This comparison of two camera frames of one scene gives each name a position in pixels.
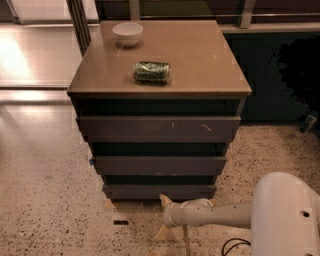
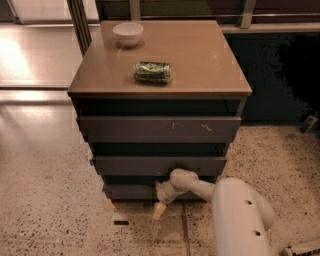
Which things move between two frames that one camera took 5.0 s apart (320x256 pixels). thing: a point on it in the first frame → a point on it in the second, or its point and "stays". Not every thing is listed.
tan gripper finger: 165,234 → 159,209
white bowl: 127,34 stays
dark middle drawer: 159,165 stays
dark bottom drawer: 154,191 stays
